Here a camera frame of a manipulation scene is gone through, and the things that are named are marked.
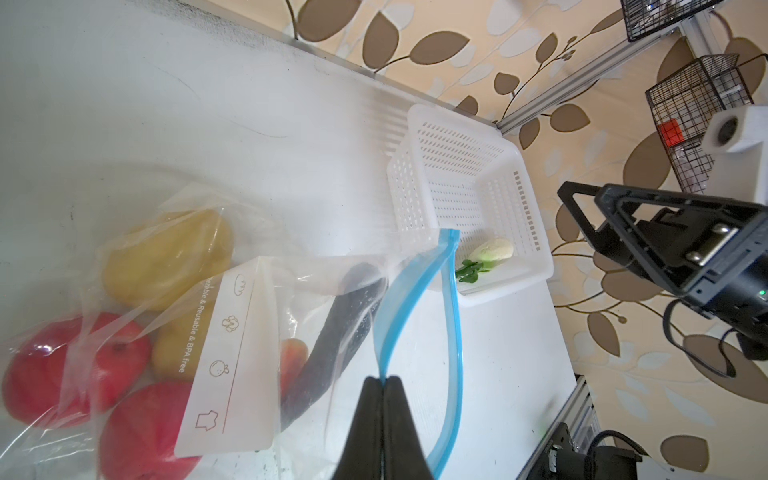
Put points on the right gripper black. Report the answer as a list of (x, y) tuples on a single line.
[(710, 252)]

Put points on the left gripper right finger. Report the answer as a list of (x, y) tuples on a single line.
[(402, 455)]

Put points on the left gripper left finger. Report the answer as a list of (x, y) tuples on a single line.
[(362, 454)]

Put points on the red yellow toy mango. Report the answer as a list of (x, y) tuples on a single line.
[(293, 356)]

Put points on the dark toy eggplant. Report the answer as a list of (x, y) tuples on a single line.
[(347, 325)]

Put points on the clear zip top bag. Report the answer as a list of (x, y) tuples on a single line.
[(271, 292)]

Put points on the yellow toy potato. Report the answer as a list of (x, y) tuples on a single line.
[(154, 265), (177, 350)]

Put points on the red toy tomato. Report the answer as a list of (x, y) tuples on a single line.
[(140, 435)]

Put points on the red toy apple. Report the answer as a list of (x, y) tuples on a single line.
[(63, 375)]

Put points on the white toy radish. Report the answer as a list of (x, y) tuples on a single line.
[(484, 259)]

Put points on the white plastic basket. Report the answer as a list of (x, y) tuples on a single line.
[(451, 172)]

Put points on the black wire basket right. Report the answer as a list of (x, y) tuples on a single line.
[(692, 95)]

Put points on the black wire basket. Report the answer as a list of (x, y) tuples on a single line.
[(645, 17), (692, 95)]

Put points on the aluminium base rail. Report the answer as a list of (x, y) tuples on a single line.
[(562, 452)]

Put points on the black wire basket back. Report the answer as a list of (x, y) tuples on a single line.
[(645, 17)]

